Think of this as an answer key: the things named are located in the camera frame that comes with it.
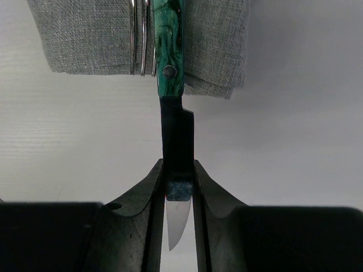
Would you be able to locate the grey cloth napkin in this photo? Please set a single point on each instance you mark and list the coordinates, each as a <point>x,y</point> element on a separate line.
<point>92,38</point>

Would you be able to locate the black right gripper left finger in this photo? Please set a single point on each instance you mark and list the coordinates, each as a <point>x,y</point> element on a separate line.
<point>127,235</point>

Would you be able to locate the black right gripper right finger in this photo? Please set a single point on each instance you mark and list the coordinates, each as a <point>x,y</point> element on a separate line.
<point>219,241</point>

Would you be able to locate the knife with green handle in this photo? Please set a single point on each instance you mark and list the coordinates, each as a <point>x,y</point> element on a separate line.
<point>177,123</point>

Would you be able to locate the fork with green handle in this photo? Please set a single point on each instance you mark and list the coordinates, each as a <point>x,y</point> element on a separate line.
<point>139,24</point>

